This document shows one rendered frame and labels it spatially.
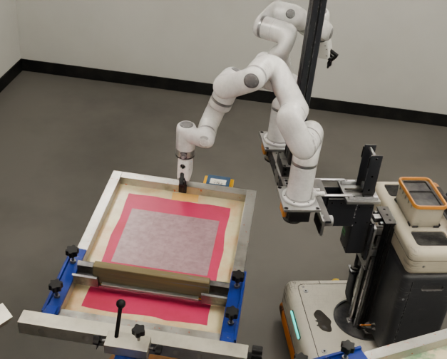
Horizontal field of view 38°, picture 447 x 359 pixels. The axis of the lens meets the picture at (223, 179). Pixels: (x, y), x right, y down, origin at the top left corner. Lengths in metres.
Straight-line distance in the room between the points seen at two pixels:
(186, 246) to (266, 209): 2.06
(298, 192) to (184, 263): 0.49
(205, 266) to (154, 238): 0.23
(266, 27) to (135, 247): 0.94
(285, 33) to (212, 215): 0.74
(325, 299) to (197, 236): 1.11
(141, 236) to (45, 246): 1.66
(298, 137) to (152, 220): 0.66
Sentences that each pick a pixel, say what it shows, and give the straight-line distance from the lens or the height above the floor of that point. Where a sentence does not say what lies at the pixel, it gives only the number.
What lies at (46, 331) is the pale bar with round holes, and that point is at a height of 1.03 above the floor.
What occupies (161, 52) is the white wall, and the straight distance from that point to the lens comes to 5.79.
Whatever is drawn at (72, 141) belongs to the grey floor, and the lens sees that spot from 5.07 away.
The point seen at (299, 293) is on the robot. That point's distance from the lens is 3.37.
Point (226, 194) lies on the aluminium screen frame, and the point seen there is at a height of 1.05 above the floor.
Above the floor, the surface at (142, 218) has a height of 1.01.
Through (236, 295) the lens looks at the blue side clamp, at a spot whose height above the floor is 1.03.
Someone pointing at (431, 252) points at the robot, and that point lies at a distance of 2.78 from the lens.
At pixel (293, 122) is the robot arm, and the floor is 1.50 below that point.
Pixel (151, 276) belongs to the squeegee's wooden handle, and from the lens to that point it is 2.14.
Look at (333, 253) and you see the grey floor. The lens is 4.13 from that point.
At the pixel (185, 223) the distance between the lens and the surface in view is 2.49.
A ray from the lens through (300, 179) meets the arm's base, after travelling 2.39.
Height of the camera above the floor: 2.49
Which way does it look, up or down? 32 degrees down
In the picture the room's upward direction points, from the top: 6 degrees clockwise
